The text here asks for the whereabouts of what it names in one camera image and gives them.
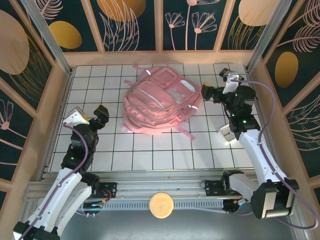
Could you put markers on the pink backpack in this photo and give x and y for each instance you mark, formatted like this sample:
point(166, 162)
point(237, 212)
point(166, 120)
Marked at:
point(155, 105)

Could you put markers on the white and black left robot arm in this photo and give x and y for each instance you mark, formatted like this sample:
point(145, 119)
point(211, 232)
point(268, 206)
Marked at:
point(75, 197)

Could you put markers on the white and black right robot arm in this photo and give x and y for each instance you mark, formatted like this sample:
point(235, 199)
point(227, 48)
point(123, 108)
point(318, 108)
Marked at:
point(250, 155)

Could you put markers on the white plastic box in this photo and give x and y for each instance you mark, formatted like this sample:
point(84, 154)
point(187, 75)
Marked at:
point(226, 136)

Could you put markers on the small circuit board with LED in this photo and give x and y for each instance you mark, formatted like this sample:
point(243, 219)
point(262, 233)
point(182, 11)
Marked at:
point(241, 202)
point(93, 205)

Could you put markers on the round cork disc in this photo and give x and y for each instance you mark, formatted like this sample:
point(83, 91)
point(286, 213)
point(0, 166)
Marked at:
point(161, 205)

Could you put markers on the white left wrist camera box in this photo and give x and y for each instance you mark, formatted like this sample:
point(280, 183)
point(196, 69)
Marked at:
point(75, 116)

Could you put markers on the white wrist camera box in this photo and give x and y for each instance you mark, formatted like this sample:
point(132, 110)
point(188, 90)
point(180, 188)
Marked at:
point(75, 116)
point(231, 85)

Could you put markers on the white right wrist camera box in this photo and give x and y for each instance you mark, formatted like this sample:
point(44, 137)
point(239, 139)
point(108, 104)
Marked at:
point(231, 85)

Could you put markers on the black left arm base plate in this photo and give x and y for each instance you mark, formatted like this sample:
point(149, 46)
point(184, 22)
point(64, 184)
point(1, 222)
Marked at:
point(110, 190)

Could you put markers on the aluminium corner post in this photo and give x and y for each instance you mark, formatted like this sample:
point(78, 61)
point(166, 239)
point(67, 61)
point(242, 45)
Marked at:
point(265, 37)
point(48, 37)

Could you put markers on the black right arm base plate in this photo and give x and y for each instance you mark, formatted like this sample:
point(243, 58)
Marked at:
point(212, 188)

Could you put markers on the aluminium rail frame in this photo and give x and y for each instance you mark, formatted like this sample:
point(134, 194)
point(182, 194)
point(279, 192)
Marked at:
point(160, 186)

